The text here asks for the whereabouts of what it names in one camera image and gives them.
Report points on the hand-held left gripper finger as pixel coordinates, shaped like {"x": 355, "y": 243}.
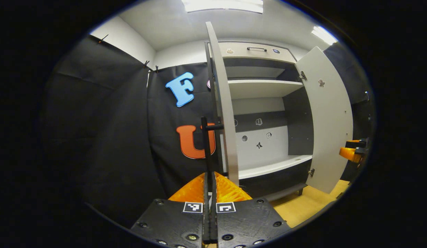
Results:
{"x": 206, "y": 220}
{"x": 214, "y": 220}

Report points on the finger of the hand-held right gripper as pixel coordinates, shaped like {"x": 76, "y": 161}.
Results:
{"x": 358, "y": 143}
{"x": 349, "y": 154}

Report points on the beige cabinet door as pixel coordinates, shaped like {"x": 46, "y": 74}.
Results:
{"x": 227, "y": 103}
{"x": 327, "y": 120}

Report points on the beige double-door shoe cabinet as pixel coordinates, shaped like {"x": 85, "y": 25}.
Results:
{"x": 261, "y": 88}

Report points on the small ceiling light panel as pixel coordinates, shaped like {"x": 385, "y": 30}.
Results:
{"x": 323, "y": 34}

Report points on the long ceiling light panel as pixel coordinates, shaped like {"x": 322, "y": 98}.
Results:
{"x": 222, "y": 5}

